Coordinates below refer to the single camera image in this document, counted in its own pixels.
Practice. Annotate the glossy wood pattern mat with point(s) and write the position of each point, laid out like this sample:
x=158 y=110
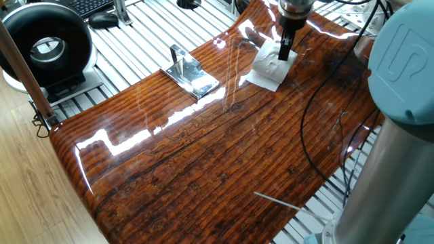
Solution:
x=203 y=162

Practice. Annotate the brown wooden pole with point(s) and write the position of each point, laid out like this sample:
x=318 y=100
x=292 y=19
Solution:
x=27 y=78

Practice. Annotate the aluminium upright bracket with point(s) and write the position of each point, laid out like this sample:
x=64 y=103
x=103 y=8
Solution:
x=121 y=11

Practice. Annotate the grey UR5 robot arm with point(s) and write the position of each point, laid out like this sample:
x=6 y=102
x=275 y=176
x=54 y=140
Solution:
x=400 y=67

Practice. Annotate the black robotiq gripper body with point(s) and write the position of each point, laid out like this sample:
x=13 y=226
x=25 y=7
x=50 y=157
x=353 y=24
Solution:
x=293 y=24

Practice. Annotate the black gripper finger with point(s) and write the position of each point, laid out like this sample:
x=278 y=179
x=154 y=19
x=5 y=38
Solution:
x=285 y=47

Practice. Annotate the chrome toilet paper holder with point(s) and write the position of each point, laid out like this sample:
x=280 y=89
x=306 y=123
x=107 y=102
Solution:
x=193 y=79

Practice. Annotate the black computer mouse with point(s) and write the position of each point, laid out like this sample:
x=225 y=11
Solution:
x=103 y=20

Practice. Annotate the silver wrist coupling flange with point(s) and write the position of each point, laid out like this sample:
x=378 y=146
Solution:
x=295 y=7

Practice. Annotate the white toilet paper roll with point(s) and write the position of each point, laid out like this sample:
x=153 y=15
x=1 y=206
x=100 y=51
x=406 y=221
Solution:
x=268 y=66

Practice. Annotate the silver perforated mounting plate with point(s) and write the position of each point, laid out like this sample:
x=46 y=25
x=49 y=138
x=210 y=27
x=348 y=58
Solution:
x=356 y=18

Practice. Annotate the black computer keyboard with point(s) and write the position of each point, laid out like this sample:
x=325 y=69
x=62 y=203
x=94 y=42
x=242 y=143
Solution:
x=89 y=6

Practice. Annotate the black round disc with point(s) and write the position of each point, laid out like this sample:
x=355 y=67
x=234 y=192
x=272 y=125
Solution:
x=188 y=3

